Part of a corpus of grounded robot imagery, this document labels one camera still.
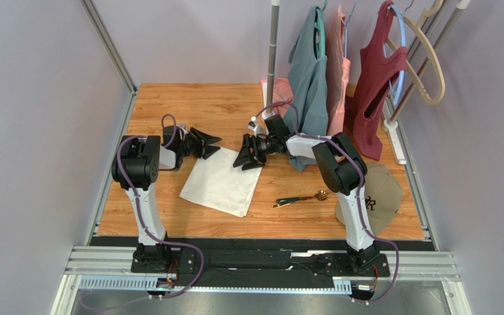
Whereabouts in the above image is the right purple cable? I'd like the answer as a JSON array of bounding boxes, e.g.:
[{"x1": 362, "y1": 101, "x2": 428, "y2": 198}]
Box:
[{"x1": 251, "y1": 101, "x2": 400, "y2": 305}]

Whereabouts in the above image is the gold utensil dark handle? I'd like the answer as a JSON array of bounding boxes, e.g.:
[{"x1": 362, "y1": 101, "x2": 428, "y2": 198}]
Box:
[{"x1": 272, "y1": 196, "x2": 316, "y2": 208}]

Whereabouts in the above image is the gold fork green handle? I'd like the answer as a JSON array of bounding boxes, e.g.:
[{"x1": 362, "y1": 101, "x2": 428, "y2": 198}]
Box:
[{"x1": 272, "y1": 190, "x2": 331, "y2": 208}]

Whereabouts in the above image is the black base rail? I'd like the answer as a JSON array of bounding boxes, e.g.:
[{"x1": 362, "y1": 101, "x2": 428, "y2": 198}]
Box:
[{"x1": 89, "y1": 236, "x2": 436, "y2": 293}]

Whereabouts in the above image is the aluminium frame post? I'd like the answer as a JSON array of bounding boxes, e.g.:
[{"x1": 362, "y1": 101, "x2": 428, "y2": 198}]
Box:
[{"x1": 80, "y1": 0, "x2": 138, "y2": 96}]

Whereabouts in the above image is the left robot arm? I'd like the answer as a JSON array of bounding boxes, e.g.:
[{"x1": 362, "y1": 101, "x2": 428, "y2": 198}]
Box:
[{"x1": 111, "y1": 125, "x2": 222, "y2": 273}]

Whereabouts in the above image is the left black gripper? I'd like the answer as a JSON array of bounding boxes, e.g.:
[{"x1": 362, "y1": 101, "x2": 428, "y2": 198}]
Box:
[{"x1": 177, "y1": 127, "x2": 221, "y2": 159}]

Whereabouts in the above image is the grey-blue hanging shirt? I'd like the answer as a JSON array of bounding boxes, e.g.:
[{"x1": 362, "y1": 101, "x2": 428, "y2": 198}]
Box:
[{"x1": 282, "y1": 5, "x2": 329, "y2": 172}]

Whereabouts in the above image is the salmon pink hanging shirt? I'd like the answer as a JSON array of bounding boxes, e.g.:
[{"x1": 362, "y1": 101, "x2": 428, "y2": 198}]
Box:
[{"x1": 325, "y1": 6, "x2": 351, "y2": 136}]

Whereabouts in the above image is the white cloth napkin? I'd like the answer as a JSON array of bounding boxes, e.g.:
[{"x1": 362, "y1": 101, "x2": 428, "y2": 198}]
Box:
[{"x1": 179, "y1": 148, "x2": 262, "y2": 218}]

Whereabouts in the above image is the pink cloth on table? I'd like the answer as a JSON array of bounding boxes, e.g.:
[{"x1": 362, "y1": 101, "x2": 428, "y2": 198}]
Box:
[{"x1": 260, "y1": 77, "x2": 293, "y2": 117}]

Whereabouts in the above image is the beige wooden hanger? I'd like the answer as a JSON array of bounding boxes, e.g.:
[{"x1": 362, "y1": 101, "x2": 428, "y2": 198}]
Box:
[{"x1": 402, "y1": 0, "x2": 446, "y2": 105}]

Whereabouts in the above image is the light blue hanger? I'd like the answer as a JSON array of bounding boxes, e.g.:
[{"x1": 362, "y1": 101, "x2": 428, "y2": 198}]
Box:
[{"x1": 383, "y1": 3, "x2": 408, "y2": 107}]

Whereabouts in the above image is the dark red tank top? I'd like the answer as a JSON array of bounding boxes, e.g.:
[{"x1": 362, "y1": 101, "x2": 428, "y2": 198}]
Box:
[{"x1": 344, "y1": 1, "x2": 408, "y2": 161}]

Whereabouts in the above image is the metal clothes rack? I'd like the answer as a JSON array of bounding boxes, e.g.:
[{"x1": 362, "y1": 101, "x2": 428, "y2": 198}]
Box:
[{"x1": 261, "y1": 0, "x2": 471, "y2": 165}]

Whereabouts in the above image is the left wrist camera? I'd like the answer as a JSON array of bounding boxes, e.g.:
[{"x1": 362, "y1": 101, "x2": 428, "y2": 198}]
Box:
[{"x1": 177, "y1": 124, "x2": 188, "y2": 140}]

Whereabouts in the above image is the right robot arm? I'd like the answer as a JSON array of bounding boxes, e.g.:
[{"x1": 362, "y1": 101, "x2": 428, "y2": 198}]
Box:
[{"x1": 233, "y1": 115, "x2": 379, "y2": 274}]

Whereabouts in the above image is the teal hanger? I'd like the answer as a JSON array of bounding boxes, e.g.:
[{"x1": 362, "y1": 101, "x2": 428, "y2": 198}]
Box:
[{"x1": 314, "y1": 0, "x2": 328, "y2": 59}]

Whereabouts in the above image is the tan baseball cap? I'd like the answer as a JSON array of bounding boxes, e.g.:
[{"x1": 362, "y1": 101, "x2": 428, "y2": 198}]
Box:
[{"x1": 334, "y1": 162, "x2": 404, "y2": 237}]

